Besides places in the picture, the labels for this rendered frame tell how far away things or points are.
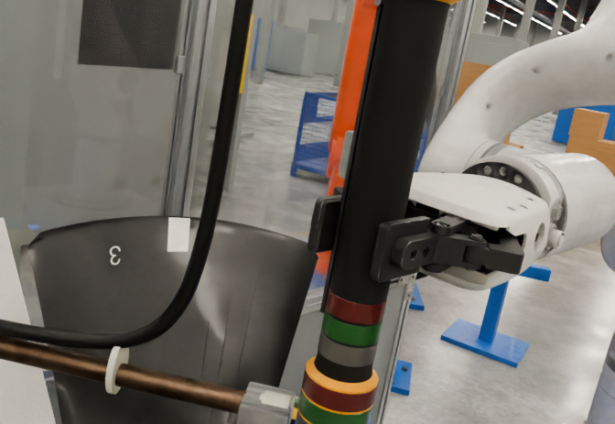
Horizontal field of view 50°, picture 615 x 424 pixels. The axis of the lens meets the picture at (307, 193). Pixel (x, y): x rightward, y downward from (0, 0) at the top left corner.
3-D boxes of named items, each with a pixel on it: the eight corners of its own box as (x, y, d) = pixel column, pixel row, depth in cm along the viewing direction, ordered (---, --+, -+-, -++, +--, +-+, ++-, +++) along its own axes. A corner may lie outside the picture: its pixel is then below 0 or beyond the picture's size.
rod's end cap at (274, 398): (257, 399, 39) (291, 407, 38) (264, 383, 41) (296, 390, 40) (253, 429, 39) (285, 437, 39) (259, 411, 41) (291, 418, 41)
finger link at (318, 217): (384, 242, 42) (315, 255, 37) (346, 226, 44) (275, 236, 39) (394, 193, 41) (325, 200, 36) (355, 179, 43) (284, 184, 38)
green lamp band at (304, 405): (293, 423, 37) (296, 404, 37) (303, 385, 42) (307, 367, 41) (369, 440, 37) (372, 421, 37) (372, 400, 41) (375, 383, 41)
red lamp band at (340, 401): (296, 402, 37) (300, 383, 37) (307, 366, 41) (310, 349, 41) (373, 419, 37) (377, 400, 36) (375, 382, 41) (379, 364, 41)
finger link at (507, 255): (561, 277, 37) (476, 272, 36) (487, 233, 45) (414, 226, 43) (566, 257, 37) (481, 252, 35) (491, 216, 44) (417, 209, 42)
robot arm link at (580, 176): (469, 138, 53) (582, 174, 47) (537, 138, 62) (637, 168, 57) (442, 235, 55) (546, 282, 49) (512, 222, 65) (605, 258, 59)
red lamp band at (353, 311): (322, 317, 36) (326, 296, 36) (329, 295, 40) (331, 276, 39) (383, 330, 36) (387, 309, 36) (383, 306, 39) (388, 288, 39)
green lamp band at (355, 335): (318, 338, 37) (322, 318, 36) (324, 314, 40) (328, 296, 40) (378, 351, 36) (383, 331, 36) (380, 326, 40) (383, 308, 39)
